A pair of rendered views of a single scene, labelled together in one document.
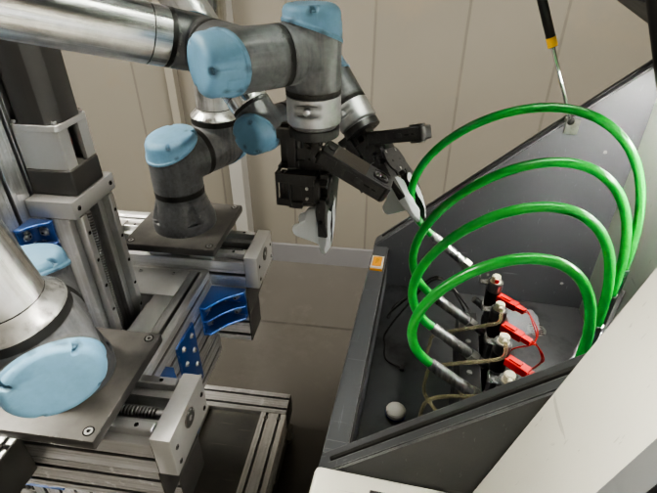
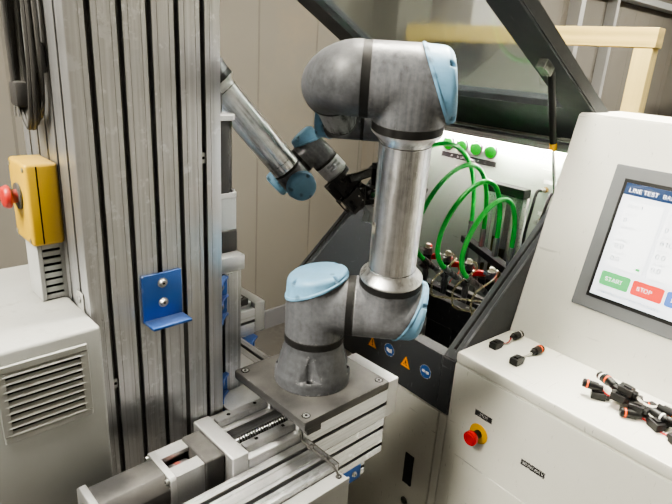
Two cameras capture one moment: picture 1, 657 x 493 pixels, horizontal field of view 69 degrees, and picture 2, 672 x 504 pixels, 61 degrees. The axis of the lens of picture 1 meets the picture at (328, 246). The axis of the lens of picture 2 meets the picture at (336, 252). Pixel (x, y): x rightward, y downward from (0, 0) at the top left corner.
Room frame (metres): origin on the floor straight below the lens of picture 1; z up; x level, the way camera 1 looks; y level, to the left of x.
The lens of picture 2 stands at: (-0.10, 1.19, 1.65)
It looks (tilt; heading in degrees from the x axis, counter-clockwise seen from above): 19 degrees down; 308
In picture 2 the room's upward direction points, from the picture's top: 4 degrees clockwise
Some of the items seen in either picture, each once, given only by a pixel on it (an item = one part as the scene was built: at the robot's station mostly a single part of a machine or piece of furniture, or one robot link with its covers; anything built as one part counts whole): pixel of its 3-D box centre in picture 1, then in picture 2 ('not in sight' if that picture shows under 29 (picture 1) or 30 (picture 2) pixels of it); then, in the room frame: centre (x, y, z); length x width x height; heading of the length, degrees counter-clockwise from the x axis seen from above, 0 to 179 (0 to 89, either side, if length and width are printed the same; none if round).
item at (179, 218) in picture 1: (182, 204); not in sight; (1.03, 0.36, 1.09); 0.15 x 0.15 x 0.10
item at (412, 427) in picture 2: not in sight; (351, 451); (0.76, -0.06, 0.44); 0.65 x 0.02 x 0.68; 168
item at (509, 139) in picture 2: not in sight; (495, 137); (0.65, -0.57, 1.43); 0.54 x 0.03 x 0.02; 168
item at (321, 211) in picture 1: (323, 209); not in sight; (0.63, 0.01, 1.29); 0.05 x 0.02 x 0.09; 168
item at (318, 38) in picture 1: (310, 50); not in sight; (0.65, 0.02, 1.51); 0.09 x 0.08 x 0.11; 124
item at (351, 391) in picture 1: (363, 351); (365, 332); (0.76, -0.08, 0.87); 0.62 x 0.04 x 0.16; 168
